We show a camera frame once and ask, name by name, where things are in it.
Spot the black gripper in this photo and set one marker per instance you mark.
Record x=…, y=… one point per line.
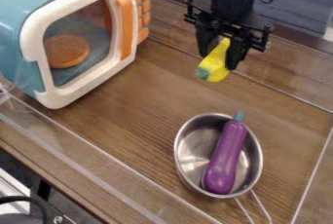
x=229, y=18

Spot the clear acrylic barrier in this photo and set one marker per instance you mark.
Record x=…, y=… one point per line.
x=110, y=189

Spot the purple toy eggplant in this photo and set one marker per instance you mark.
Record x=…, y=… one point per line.
x=220, y=173

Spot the silver metal pot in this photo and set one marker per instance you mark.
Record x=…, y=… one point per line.
x=194, y=145

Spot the yellow toy banana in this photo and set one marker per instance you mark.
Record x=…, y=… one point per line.
x=212, y=68

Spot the blue toy microwave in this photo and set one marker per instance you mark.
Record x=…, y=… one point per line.
x=64, y=46

